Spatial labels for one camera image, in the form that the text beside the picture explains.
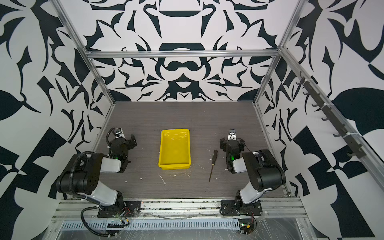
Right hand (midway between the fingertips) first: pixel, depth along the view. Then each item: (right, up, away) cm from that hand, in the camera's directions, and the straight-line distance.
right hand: (234, 136), depth 94 cm
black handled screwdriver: (-13, -12, -4) cm, 18 cm away
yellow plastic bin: (-37, -11, +3) cm, 39 cm away
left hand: (-68, +1, -2) cm, 68 cm away
